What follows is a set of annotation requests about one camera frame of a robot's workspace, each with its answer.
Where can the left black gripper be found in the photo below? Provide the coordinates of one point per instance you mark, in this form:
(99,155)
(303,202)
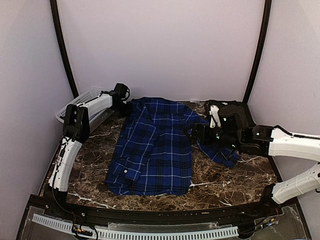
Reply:
(127,113)

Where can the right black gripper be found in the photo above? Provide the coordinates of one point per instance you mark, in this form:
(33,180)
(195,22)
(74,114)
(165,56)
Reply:
(196,127)

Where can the blue plaid long sleeve shirt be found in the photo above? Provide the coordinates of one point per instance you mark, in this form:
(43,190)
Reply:
(153,155)

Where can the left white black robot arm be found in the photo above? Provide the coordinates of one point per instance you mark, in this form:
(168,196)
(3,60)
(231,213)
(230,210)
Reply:
(81,118)

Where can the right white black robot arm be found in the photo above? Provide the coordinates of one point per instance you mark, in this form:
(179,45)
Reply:
(231,125)

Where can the folded black shirt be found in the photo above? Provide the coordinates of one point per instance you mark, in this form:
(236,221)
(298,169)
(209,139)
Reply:
(245,107)

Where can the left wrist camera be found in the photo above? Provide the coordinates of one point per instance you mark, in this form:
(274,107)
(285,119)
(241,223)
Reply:
(125,93)

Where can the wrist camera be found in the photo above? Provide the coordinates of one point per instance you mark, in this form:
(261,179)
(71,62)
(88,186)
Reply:
(125,93)
(211,110)

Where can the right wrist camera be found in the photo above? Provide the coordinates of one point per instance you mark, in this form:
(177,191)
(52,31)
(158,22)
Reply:
(211,110)

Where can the white slotted cable duct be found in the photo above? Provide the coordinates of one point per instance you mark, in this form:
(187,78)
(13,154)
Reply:
(121,231)

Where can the left black frame post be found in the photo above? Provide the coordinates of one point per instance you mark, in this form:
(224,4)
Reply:
(62,47)

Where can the black frame post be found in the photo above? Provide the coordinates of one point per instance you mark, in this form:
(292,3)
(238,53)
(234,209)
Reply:
(259,50)
(62,47)

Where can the right black frame post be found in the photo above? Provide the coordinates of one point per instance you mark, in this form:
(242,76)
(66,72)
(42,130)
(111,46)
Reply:
(259,50)

